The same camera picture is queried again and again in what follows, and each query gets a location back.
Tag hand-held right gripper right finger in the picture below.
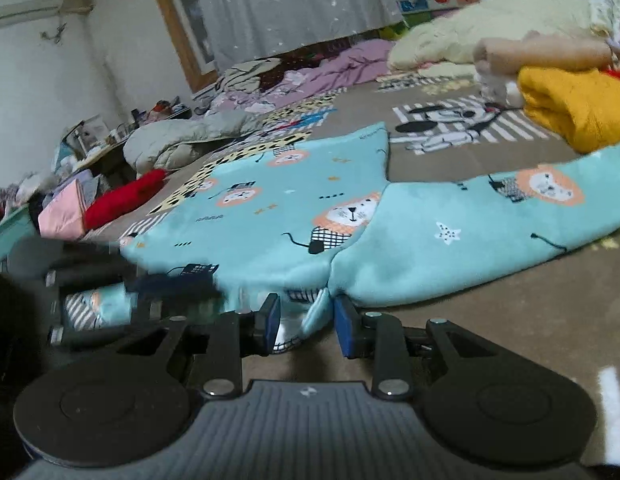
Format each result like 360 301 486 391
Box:
334 296 533 401

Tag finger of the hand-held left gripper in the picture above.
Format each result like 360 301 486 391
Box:
49 305 165 350
125 262 221 295

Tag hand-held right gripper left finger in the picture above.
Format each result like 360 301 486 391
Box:
110 294 281 401

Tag teal lion print pants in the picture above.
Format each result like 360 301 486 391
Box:
65 122 620 356

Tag pile of folded clothes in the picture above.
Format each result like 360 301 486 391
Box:
587 0 620 81

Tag teal storage box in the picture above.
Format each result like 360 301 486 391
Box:
0 205 41 266

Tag pink folded garment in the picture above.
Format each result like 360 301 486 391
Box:
38 180 88 238

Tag red garment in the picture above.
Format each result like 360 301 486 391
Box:
84 169 168 231

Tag lavender folded garment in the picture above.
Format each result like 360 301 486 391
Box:
27 170 96 211

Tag dark cluttered side table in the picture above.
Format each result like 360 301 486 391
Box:
65 105 195 181

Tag grey-green quilt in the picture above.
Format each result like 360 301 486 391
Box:
124 110 255 171

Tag cartoon mouse printed blanket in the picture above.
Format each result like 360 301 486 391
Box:
82 67 620 466

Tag beige clothing heap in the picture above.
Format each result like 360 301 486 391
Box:
217 57 283 96

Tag purple duvet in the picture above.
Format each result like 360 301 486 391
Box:
210 39 398 113

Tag white air conditioner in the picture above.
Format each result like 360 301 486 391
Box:
0 0 67 30

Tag white fluffy garment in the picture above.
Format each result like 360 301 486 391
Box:
477 72 525 108

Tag grey star curtain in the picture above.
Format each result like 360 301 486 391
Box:
190 0 405 71

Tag yellow knit sweater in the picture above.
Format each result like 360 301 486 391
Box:
517 66 620 155

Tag colourful play mat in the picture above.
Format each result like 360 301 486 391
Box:
380 0 483 41

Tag beige pink rolled garment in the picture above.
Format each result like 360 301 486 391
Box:
474 31 615 77

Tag cream quilt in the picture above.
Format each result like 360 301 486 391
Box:
387 0 610 71

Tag wooden window frame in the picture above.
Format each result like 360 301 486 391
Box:
142 0 411 93

